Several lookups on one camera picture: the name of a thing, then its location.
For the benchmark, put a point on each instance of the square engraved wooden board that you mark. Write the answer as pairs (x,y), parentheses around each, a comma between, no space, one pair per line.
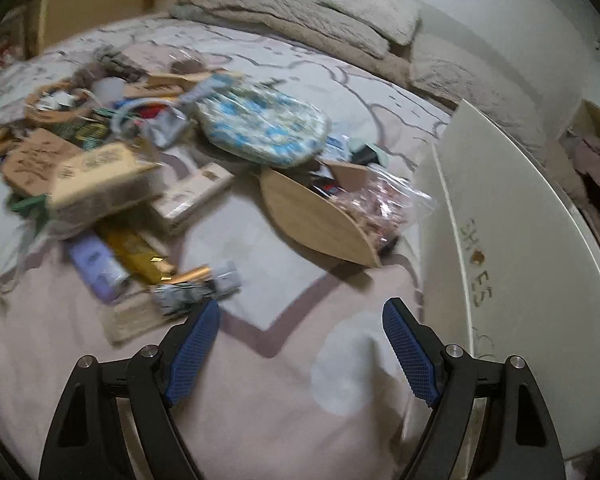
(29,168)

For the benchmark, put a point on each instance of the blue floral pouch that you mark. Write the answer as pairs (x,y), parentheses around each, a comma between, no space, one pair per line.
(262,125)

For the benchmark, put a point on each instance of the beige pillow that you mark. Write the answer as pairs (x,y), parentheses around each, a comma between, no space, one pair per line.
(396,20)
(452,75)

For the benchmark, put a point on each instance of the gold foil packet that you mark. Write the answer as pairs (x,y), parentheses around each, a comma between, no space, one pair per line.
(135,254)

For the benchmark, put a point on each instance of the clear bag pink items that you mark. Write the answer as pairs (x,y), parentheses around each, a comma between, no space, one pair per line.
(384,206)

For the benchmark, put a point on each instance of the round wooden cartoon coaster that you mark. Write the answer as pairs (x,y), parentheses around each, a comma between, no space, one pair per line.
(57,103)

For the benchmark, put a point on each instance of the beige quilt blanket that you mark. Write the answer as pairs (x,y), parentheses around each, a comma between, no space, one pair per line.
(337,35)

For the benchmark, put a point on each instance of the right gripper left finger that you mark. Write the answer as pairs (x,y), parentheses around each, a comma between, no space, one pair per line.
(161,375)

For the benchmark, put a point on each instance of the beige pillow right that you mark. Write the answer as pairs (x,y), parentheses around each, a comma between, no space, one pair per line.
(452,75)

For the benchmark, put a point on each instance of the lavender packet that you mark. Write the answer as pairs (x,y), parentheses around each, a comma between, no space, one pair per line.
(98,267)

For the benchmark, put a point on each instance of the leaf shaped wooden tray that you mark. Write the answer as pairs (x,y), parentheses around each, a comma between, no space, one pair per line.
(314,222)

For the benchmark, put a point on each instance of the beige pillow left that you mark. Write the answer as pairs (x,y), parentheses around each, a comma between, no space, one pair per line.
(396,20)

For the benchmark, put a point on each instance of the white storage box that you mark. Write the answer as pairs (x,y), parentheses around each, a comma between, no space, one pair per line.
(509,266)

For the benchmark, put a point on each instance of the cream tan rectangular box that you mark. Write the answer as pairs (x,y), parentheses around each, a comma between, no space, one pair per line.
(95,184)

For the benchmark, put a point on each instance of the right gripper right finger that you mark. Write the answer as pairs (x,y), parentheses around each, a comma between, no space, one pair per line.
(446,383)

